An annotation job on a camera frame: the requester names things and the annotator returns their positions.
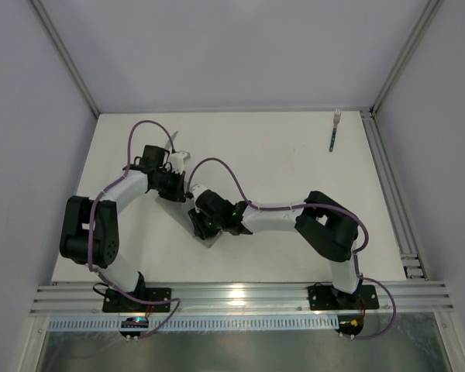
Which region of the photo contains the grey cloth napkin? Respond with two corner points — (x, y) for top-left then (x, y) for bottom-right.
(156, 196), (222, 249)

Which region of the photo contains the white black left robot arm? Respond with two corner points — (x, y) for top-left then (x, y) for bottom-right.
(60, 145), (191, 303)

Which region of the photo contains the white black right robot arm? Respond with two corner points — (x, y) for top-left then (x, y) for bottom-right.
(187, 185), (362, 307)

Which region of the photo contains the left controller board with led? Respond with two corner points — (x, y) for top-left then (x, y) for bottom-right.
(119, 316), (149, 339)

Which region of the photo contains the right black connector board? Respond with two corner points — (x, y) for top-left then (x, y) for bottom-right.
(336, 315), (364, 338)

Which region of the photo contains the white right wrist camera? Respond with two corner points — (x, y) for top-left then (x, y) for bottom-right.
(191, 184), (208, 200)

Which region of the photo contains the green handled knife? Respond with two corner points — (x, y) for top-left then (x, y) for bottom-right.
(164, 131), (178, 150)

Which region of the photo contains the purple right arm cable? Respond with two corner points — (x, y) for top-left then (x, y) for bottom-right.
(186, 157), (397, 343)

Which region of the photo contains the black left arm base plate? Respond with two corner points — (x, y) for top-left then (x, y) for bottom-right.
(102, 285), (173, 313)

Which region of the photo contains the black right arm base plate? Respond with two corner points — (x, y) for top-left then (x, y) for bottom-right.
(307, 283), (380, 311)

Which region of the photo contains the green handled fork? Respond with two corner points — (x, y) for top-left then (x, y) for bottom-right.
(329, 109), (342, 152)

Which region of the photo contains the slotted grey cable duct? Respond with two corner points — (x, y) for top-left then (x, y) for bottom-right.
(47, 314), (337, 332)

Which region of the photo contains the aluminium front rail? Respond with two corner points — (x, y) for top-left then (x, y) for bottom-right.
(29, 281), (454, 316)

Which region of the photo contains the aluminium rail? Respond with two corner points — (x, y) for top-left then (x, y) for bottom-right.
(360, 108), (429, 281)
(29, 281), (454, 316)

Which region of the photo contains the aluminium right side rail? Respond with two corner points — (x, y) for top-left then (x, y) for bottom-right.
(360, 108), (429, 281)

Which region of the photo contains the aluminium left corner post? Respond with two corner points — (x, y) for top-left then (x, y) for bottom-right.
(26, 0), (101, 119)

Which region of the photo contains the aluminium corner post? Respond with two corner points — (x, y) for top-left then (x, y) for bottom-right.
(370, 0), (443, 115)
(26, 0), (101, 119)

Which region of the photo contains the aluminium right corner post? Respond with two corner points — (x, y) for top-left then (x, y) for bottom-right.
(370, 0), (443, 115)

